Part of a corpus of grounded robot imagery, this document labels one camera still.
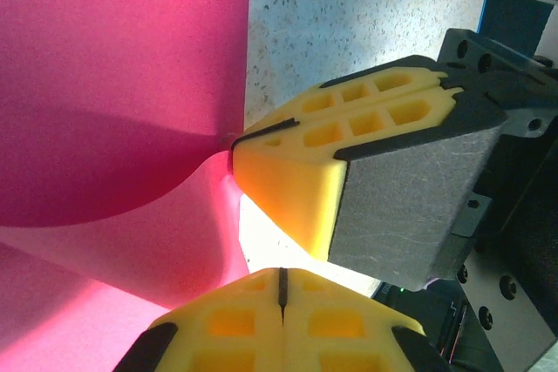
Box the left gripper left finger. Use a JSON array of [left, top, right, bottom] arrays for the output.
[[112, 267, 285, 372]]

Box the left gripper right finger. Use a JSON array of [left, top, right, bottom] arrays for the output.
[[282, 267, 455, 372]]

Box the magenta cloth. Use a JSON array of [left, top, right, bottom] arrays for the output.
[[0, 0, 254, 372]]

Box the blue-edged aluminium side rail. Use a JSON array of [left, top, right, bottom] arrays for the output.
[[477, 0, 554, 60]]

